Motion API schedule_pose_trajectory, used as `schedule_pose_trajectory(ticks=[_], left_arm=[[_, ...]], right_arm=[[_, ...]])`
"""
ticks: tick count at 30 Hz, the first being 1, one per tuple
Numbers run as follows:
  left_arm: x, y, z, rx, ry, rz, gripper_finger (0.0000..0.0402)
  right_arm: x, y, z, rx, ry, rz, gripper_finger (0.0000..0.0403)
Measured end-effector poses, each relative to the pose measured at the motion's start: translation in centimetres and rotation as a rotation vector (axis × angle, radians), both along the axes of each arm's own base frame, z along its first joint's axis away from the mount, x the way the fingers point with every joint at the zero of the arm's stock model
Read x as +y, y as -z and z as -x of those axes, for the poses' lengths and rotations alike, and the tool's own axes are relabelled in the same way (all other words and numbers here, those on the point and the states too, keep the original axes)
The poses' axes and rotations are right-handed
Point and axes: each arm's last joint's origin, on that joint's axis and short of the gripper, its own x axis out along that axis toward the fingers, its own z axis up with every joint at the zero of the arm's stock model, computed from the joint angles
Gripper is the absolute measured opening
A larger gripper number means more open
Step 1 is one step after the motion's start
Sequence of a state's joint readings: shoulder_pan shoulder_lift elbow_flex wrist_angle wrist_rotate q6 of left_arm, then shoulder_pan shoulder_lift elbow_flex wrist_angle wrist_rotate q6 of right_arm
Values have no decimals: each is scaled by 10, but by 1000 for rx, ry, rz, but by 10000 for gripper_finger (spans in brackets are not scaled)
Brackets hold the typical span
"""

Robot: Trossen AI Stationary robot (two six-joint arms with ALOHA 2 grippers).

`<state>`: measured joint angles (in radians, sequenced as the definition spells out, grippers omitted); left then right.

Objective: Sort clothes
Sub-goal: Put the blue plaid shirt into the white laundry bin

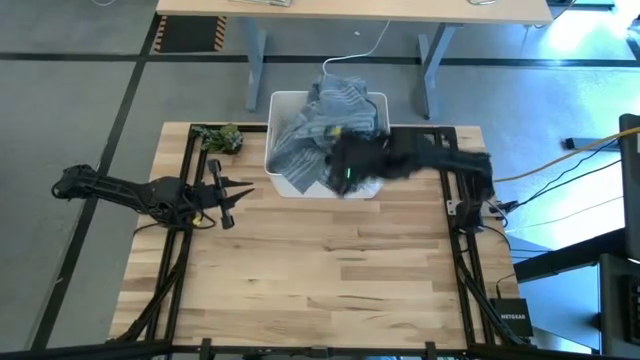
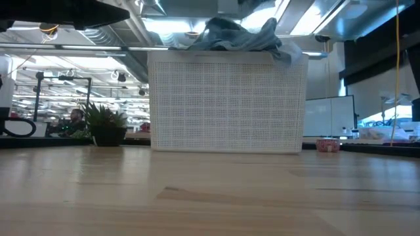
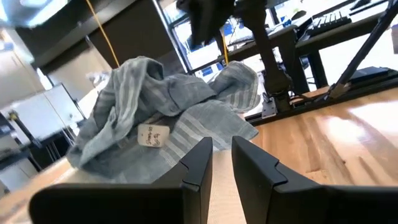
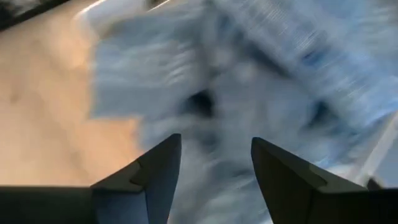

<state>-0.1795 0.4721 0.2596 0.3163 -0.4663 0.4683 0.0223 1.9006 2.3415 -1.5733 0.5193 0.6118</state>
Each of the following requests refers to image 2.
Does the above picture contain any white machine housing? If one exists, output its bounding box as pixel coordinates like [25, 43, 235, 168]
[0, 54, 16, 109]

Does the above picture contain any person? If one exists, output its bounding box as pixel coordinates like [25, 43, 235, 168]
[58, 108, 87, 138]

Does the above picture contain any black cable loop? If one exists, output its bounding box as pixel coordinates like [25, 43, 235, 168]
[0, 117, 38, 139]

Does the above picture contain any black metal stand frame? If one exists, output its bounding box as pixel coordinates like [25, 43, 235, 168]
[33, 71, 93, 123]

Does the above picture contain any white partition board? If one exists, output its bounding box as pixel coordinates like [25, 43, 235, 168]
[303, 94, 356, 138]

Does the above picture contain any white perforated plastic basket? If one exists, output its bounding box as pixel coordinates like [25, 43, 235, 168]
[146, 49, 309, 155]

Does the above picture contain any slate blue knit garment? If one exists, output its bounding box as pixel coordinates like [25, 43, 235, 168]
[168, 16, 284, 52]

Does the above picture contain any light blue shirt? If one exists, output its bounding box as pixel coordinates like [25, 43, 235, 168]
[274, 40, 305, 69]

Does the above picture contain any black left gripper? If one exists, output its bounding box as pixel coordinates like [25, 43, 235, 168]
[0, 0, 131, 33]

